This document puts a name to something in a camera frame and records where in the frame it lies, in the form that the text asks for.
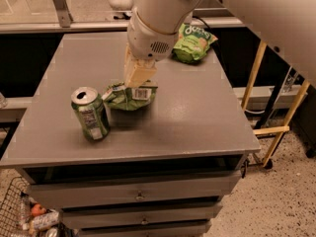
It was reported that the top grey drawer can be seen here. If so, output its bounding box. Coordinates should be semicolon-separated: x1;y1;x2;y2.
28;171;241;208

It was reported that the white packet in basket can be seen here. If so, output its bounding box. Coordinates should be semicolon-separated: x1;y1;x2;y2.
31;211;60;231

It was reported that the green jalapeno chip bag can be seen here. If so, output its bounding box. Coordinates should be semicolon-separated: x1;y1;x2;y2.
102;81;158;111

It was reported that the middle grey drawer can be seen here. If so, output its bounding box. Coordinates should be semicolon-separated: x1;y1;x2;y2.
62;201;222;229

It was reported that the bottom grey drawer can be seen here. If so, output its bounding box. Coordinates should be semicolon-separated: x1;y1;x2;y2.
79;220;211;237

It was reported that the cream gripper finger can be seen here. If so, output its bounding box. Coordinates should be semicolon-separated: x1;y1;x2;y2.
123;45;157;88

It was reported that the orange fruit in basket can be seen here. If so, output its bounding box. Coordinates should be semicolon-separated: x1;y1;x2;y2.
31;203;46;217

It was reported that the green soda can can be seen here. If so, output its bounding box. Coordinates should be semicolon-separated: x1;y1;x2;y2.
71;87;110;140

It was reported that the black wire basket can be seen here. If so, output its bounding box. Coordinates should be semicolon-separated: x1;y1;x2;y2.
0;177;30;237

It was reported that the grey drawer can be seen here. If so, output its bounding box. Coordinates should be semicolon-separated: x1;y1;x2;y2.
62;201;222;229
79;220;211;237
28;171;241;208

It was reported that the green apple chip bag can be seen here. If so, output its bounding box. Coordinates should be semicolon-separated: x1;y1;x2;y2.
172;24;217;64

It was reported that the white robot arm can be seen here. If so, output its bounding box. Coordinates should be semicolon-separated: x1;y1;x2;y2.
123;0;316;88

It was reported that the yellow wooden easel frame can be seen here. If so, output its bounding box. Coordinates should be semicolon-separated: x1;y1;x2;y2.
241;40;310;169

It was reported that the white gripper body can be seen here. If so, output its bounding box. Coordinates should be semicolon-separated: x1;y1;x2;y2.
127;9;178;61

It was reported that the grey drawer cabinet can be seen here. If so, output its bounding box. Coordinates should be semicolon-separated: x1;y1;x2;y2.
0;29;262;237

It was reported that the metal railing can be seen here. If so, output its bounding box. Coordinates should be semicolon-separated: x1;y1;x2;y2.
0;0;245;35

